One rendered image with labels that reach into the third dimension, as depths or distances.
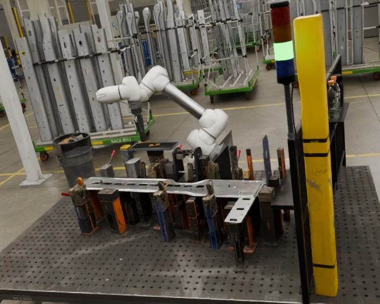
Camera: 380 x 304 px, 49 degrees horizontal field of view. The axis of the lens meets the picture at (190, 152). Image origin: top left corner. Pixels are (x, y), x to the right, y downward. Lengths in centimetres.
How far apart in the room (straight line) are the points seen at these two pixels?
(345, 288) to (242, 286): 51
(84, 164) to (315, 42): 433
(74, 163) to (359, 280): 410
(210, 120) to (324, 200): 163
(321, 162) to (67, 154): 414
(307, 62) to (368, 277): 116
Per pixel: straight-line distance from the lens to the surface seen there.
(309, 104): 180
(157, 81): 336
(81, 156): 561
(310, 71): 176
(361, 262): 247
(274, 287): 230
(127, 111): 945
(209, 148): 339
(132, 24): 1069
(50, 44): 743
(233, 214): 236
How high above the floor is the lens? 213
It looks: 20 degrees down
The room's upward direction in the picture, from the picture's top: 10 degrees counter-clockwise
